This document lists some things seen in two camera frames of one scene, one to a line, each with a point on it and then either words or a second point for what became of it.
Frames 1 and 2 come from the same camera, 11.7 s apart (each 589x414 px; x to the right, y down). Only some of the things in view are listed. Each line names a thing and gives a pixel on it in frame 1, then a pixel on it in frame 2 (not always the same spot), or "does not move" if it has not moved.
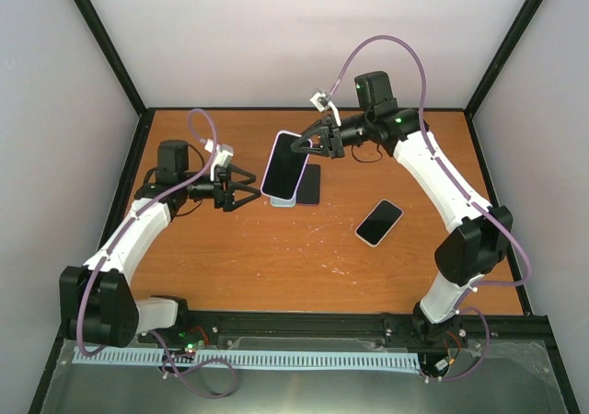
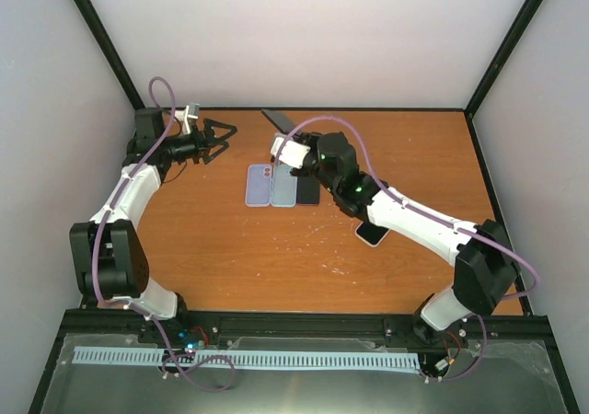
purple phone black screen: (308, 191) does not move
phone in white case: (378, 224) does not move
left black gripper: (225, 199) -> (202, 144)
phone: (285, 167) -> (279, 118)
